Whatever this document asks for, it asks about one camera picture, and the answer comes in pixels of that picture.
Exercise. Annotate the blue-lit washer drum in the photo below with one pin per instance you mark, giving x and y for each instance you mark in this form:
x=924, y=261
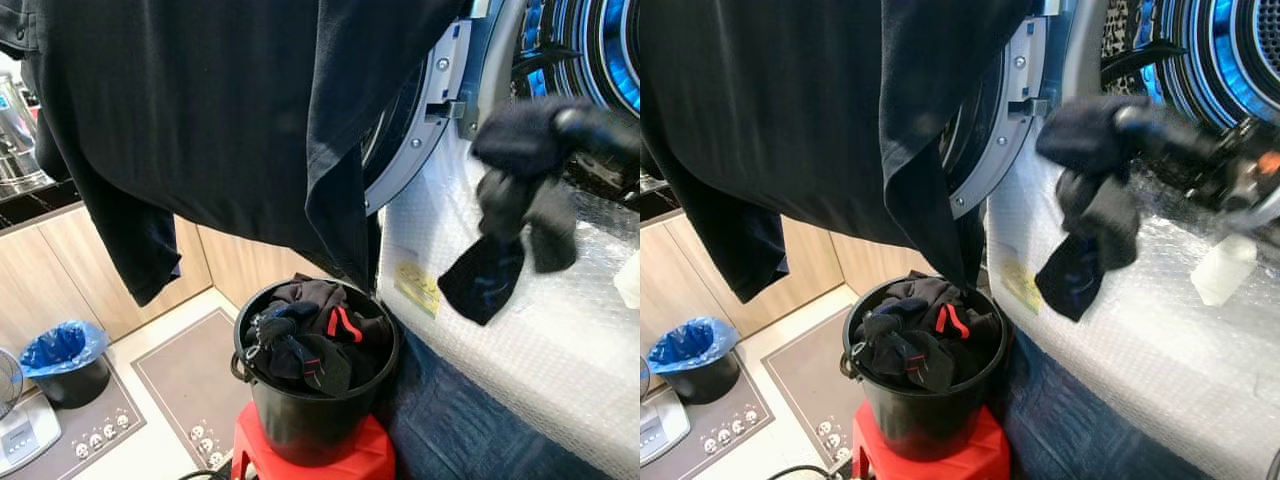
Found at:
x=1200, y=60
x=600, y=50

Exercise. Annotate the large black shirt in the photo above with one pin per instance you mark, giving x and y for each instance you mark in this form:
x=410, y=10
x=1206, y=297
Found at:
x=200, y=100
x=800, y=100

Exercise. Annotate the black clothes with red stripes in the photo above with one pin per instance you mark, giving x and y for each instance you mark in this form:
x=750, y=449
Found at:
x=320, y=340
x=925, y=335

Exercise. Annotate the light wood cabinet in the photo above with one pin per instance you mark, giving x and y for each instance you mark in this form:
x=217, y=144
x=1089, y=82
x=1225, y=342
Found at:
x=60, y=270
x=680, y=275

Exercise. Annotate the black plastic bucket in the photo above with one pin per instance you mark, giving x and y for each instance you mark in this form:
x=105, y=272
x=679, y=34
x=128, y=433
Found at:
x=310, y=430
x=925, y=425

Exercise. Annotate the yellow label sticker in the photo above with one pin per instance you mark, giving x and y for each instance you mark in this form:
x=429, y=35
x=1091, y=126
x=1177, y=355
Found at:
x=1022, y=288
x=416, y=290

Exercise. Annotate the dark blue denim cloth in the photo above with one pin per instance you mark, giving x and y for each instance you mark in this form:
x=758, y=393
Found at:
x=450, y=430
x=1070, y=430

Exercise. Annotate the small floor fan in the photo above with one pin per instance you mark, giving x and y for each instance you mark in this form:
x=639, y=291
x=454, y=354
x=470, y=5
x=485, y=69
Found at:
x=8, y=380

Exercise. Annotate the small dark garment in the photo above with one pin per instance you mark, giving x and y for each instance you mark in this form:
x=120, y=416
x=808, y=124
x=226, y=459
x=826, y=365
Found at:
x=520, y=205
x=1095, y=210

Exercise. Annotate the bubble-wrapped white washer body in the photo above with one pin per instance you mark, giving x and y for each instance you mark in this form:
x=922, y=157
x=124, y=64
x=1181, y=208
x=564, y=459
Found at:
x=560, y=350
x=1150, y=370

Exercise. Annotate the small black waste bin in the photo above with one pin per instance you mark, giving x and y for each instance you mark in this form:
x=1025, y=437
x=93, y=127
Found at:
x=75, y=388
x=710, y=382

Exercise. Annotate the red plastic stool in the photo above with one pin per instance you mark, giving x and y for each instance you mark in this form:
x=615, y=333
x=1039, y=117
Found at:
x=985, y=458
x=370, y=462

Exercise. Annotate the stainless steel kettle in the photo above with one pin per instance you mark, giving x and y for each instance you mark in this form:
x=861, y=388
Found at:
x=18, y=135

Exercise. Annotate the grey round washer door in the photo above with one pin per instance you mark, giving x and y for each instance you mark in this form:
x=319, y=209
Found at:
x=441, y=110
x=1012, y=110

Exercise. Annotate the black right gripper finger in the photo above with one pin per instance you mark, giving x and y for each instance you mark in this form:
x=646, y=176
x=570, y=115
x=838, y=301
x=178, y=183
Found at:
x=595, y=132
x=1165, y=138

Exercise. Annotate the blue plastic bin bag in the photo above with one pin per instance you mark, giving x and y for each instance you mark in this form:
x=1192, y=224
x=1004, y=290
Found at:
x=690, y=345
x=60, y=347

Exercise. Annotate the grey floor mat with paw prints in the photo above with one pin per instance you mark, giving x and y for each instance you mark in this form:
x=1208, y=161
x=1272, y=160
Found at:
x=725, y=430
x=100, y=430

